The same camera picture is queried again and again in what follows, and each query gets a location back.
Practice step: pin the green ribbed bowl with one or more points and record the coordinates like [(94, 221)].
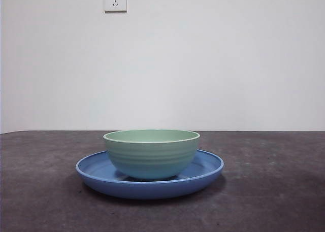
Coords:
[(152, 161)]

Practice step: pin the blue round plate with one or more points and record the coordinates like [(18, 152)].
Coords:
[(152, 190)]

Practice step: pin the white wall socket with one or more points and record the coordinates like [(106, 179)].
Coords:
[(115, 1)]

